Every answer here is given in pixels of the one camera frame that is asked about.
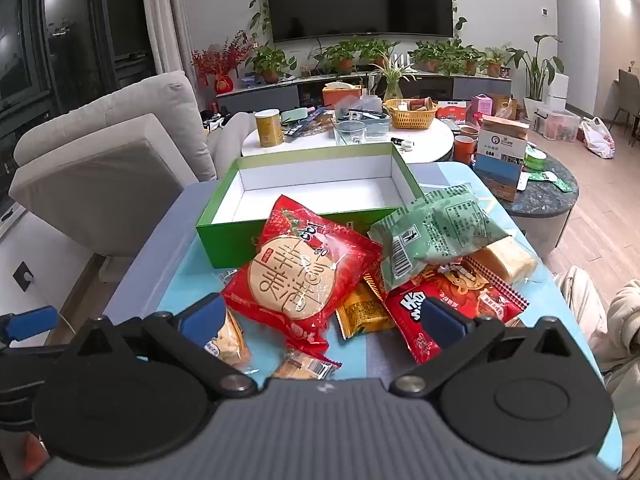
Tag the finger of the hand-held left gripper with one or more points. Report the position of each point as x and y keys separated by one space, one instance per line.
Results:
x=30 y=322

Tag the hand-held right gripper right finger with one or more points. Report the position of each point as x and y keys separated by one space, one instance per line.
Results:
x=442 y=320

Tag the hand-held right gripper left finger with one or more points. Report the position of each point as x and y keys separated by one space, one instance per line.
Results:
x=202 y=317

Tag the small clear bread packet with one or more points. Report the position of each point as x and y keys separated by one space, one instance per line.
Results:
x=235 y=345

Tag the red cartoon chips packet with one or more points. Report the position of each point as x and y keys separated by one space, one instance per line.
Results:
x=480 y=292

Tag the green cardboard box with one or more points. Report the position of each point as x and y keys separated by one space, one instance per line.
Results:
x=310 y=185

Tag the person's left hand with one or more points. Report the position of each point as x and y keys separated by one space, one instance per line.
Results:
x=27 y=457

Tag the yellow orange small packet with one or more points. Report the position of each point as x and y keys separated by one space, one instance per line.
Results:
x=362 y=312

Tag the large clear bread packet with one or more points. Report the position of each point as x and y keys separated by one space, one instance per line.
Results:
x=507 y=260

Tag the green snack packet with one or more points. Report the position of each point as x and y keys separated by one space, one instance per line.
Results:
x=435 y=230

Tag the red round cracker packet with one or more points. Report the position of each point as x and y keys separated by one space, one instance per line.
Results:
x=295 y=280

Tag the small brown red-edged packet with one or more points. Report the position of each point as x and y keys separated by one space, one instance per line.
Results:
x=300 y=367

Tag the dark marble round table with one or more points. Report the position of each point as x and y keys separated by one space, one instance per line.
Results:
x=545 y=205

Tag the person's beige clothing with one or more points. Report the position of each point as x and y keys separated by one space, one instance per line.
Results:
x=610 y=330

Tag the orange cup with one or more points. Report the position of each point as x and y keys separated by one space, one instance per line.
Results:
x=464 y=152

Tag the brown blue cardboard carton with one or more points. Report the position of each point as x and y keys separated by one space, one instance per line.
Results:
x=500 y=160

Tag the white tape roll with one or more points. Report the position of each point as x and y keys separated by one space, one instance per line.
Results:
x=407 y=146

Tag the beige sofa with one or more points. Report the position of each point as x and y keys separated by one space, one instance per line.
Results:
x=110 y=160

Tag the brown cup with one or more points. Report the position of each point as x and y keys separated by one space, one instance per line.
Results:
x=471 y=132

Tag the black white clothing heap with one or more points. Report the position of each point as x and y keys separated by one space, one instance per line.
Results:
x=216 y=120

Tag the yellow can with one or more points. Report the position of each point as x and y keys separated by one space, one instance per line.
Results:
x=269 y=130

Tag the white round table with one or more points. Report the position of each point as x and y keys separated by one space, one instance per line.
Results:
x=310 y=147

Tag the clear plastic tray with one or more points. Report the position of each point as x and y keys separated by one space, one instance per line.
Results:
x=377 y=125

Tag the yellow woven basket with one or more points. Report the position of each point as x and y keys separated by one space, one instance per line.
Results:
x=411 y=116

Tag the clear drinking glass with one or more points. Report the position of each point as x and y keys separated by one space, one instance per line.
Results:
x=350 y=134

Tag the red white carton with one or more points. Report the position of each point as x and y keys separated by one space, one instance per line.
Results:
x=454 y=110

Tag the dark blue long packet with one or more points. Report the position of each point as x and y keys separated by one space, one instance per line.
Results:
x=300 y=127

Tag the pink box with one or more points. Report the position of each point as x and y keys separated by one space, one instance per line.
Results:
x=483 y=106

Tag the bag of orange fruit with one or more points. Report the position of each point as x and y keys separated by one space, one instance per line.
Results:
x=507 y=109

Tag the mint green pencil case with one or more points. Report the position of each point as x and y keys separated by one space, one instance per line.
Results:
x=296 y=115

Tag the clear storage bin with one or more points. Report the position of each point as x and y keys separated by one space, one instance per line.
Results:
x=557 y=125

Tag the grey television cabinet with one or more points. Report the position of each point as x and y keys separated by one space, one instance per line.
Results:
x=270 y=97

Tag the white plastic bag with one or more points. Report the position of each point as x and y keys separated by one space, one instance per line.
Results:
x=597 y=137

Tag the spider plant in glass vase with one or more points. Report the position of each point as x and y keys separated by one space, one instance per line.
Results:
x=392 y=82

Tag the orange tissue box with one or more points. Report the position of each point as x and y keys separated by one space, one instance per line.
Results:
x=341 y=97

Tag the red berry branches in vase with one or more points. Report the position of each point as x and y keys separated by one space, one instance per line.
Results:
x=222 y=60

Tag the white air purifier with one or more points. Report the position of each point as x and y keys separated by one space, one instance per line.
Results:
x=560 y=87

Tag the row of potted green plants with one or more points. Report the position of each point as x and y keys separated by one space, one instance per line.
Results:
x=270 y=60

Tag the tall leafy floor plant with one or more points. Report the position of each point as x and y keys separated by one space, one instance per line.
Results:
x=537 y=70

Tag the dark window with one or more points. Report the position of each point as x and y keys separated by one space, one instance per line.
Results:
x=65 y=35

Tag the dining chair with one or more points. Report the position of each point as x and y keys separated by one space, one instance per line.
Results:
x=625 y=95

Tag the light curtain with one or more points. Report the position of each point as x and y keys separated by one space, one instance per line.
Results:
x=167 y=15

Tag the hanging green vine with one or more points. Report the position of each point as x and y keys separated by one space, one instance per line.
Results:
x=260 y=0
x=456 y=10

